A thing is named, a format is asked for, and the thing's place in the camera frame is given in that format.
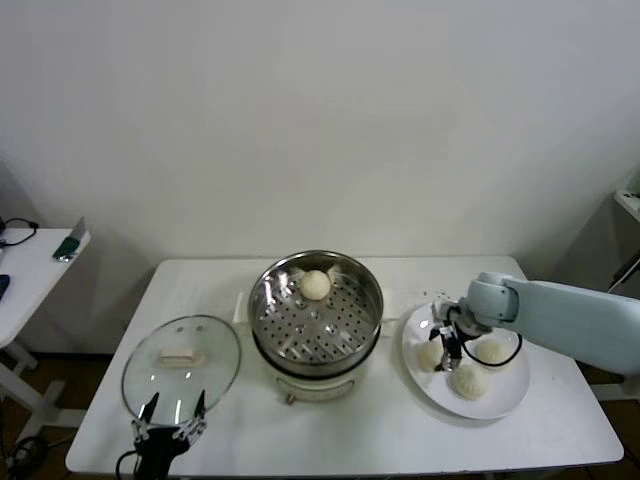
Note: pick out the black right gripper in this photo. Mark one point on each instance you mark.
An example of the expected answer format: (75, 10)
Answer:
(452, 342)

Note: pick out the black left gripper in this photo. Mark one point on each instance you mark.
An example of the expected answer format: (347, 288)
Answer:
(155, 450)

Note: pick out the white steamed baozi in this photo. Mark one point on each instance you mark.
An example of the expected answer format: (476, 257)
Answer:
(429, 357)
(315, 285)
(469, 382)
(492, 352)

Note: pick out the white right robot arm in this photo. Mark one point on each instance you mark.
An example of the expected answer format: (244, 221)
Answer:
(565, 315)

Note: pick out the stainless steel steamer basket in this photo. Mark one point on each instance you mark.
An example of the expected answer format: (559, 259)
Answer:
(315, 330)

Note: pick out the steel steamer pot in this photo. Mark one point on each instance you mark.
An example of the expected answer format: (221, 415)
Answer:
(312, 387)

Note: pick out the white round plate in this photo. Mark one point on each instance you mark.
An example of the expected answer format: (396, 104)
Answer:
(500, 390)

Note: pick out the green tool with grey card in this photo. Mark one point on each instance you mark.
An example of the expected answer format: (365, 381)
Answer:
(67, 247)

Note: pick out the white side table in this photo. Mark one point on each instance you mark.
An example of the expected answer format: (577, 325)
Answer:
(30, 270)

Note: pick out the dark blue object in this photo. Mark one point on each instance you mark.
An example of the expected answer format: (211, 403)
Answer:
(4, 287)

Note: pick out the white shelf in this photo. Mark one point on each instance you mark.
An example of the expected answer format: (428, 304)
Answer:
(631, 205)

